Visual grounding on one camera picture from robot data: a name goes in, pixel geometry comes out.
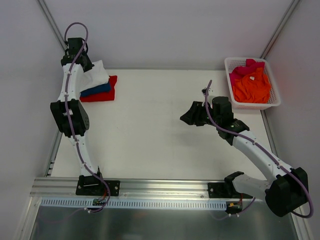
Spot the orange t shirt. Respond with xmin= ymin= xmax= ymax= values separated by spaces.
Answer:
xmin=232 ymin=67 xmax=271 ymax=104

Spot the left aluminium frame post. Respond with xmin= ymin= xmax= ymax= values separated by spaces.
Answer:
xmin=36 ymin=0 xmax=68 ymax=55

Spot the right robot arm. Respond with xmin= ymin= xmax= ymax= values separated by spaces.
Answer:
xmin=180 ymin=96 xmax=314 ymax=219

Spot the white t shirt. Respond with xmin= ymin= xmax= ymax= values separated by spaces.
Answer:
xmin=79 ymin=60 xmax=109 ymax=92

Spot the aluminium mounting rail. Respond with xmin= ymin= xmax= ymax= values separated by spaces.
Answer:
xmin=29 ymin=176 xmax=300 ymax=202

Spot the white slotted cable duct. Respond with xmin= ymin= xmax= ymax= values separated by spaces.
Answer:
xmin=40 ymin=197 xmax=227 ymax=211

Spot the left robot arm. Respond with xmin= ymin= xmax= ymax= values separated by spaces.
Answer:
xmin=50 ymin=37 xmax=105 ymax=196

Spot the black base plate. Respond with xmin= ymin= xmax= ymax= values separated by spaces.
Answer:
xmin=75 ymin=176 xmax=121 ymax=197
xmin=207 ymin=181 xmax=253 ymax=199

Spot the folded blue t shirt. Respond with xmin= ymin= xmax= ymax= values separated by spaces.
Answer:
xmin=80 ymin=83 xmax=112 ymax=98

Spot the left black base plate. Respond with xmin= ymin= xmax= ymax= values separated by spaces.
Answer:
xmin=75 ymin=176 xmax=121 ymax=197

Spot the aluminium frame post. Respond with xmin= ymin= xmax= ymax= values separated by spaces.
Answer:
xmin=36 ymin=0 xmax=68 ymax=55
xmin=260 ymin=0 xmax=302 ymax=59

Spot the folded red t shirt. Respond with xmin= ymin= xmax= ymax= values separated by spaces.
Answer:
xmin=80 ymin=75 xmax=118 ymax=103

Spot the right aluminium frame post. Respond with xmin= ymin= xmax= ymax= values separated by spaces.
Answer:
xmin=260 ymin=0 xmax=302 ymax=59

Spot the white plastic basket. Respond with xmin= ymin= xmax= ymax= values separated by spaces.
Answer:
xmin=224 ymin=57 xmax=281 ymax=110

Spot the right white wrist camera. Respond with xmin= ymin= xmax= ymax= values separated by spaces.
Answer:
xmin=201 ymin=88 xmax=215 ymax=97

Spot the pink t shirt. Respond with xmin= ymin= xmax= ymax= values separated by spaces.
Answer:
xmin=229 ymin=58 xmax=265 ymax=87

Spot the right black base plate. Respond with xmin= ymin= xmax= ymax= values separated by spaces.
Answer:
xmin=207 ymin=181 xmax=253 ymax=199

